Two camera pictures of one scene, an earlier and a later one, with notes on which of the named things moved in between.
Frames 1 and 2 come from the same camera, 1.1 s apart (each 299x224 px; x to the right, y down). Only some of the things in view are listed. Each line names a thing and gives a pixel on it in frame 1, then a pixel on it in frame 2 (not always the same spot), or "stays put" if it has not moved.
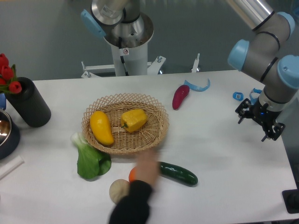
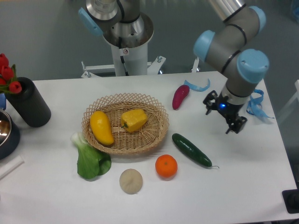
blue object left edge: x=3 y=101 stays put
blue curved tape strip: x=196 y=87 stays put
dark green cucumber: x=177 y=173 → x=192 y=150
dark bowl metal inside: x=10 y=136 stays put
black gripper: x=260 y=113 → x=230 y=111
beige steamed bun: x=118 y=189 → x=131 y=181
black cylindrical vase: x=30 y=104 stays put
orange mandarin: x=132 y=174 → x=166 y=165
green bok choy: x=92 y=161 stays put
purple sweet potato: x=180 y=93 stays put
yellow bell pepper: x=132 y=120 stays put
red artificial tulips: x=9 y=82 stays put
